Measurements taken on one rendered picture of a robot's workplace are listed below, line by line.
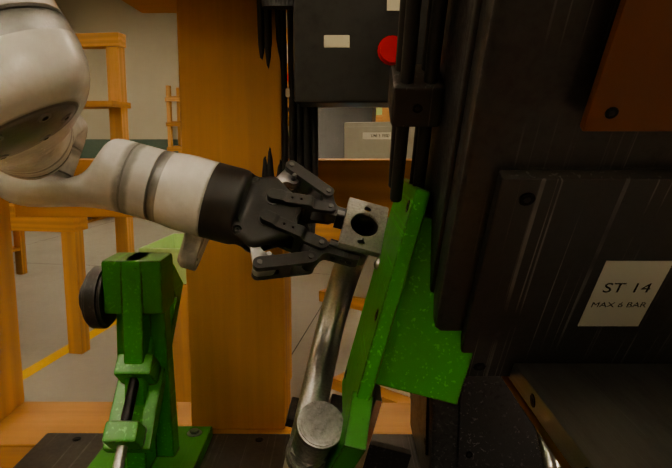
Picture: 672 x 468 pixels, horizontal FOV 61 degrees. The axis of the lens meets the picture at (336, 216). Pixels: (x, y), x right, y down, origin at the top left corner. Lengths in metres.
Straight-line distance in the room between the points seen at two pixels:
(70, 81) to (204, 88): 0.54
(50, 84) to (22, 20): 0.03
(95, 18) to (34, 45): 12.15
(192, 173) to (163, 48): 11.17
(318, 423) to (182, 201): 0.23
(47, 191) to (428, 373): 0.37
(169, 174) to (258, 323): 0.36
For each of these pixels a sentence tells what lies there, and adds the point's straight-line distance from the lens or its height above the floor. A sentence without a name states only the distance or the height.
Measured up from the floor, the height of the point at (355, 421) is 1.10.
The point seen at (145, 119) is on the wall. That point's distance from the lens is 11.78.
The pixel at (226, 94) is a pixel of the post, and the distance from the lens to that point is 0.81.
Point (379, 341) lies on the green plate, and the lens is 0.45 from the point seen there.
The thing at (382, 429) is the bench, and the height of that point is 0.88.
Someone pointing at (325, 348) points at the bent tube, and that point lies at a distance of 0.62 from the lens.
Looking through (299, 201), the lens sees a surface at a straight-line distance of 0.56.
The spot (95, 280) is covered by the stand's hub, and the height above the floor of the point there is 1.15.
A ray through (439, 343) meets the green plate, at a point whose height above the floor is 1.15.
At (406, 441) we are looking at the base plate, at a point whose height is 0.90.
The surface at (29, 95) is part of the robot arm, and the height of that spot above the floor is 1.33.
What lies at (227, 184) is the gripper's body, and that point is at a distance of 0.54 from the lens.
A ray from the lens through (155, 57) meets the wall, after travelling 11.76.
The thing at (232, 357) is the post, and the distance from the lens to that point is 0.87.
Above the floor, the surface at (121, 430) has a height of 0.99.
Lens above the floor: 1.31
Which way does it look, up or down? 8 degrees down
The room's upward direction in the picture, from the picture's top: straight up
